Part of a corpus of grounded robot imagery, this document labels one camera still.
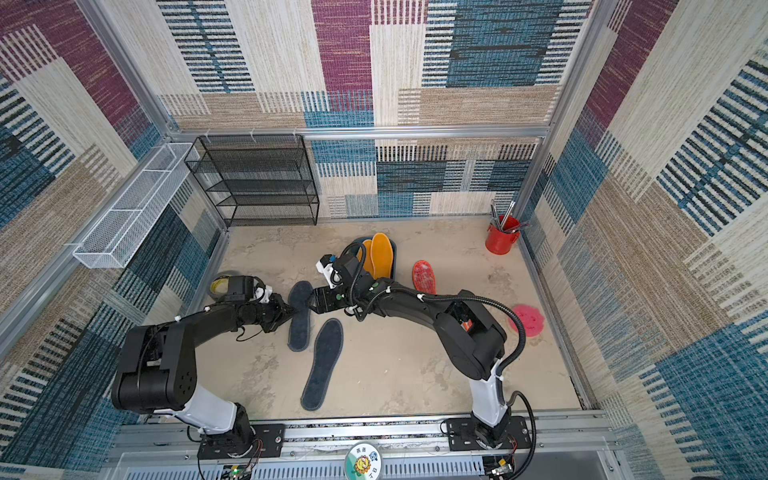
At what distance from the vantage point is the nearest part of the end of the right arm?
0.64m

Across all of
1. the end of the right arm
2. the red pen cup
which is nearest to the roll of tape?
the end of the right arm

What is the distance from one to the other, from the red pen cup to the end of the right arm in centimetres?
53

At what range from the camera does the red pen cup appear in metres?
1.04
